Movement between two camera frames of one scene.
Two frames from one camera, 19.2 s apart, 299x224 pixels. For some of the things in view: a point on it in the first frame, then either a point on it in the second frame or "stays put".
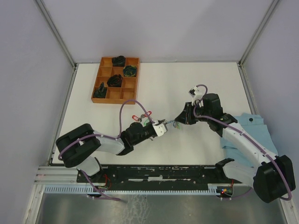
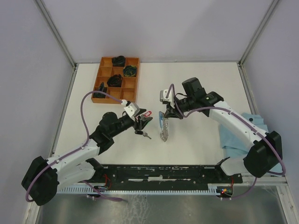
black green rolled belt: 101,92 stays put
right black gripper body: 190,117 → 186,104
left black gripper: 150,123 → 138,125
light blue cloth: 255,124 stays put
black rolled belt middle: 115,80 stays put
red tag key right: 142,115 stays put
